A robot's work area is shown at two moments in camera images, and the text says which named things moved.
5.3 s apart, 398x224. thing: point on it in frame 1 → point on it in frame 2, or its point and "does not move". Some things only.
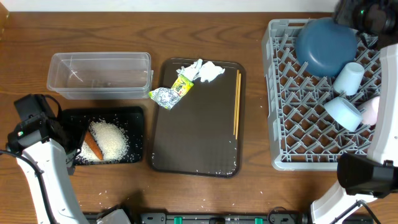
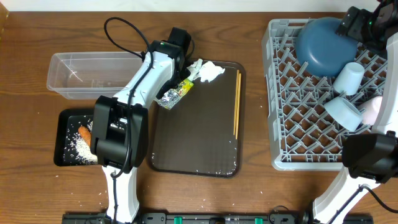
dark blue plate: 324,46 does not move
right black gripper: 344,12 → 363,17
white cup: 369,110 does not move
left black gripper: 78,127 → 185,74
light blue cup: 348,79 does not move
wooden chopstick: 236,100 does not move
